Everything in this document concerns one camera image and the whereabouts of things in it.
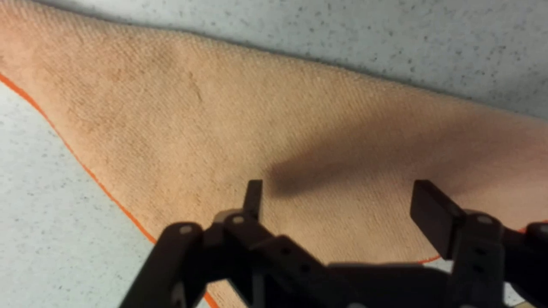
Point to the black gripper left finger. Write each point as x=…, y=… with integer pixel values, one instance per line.
x=189, y=268

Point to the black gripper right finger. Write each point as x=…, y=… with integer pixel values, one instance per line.
x=485, y=257

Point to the orange microfiber towel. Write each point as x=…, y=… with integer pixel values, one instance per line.
x=229, y=126

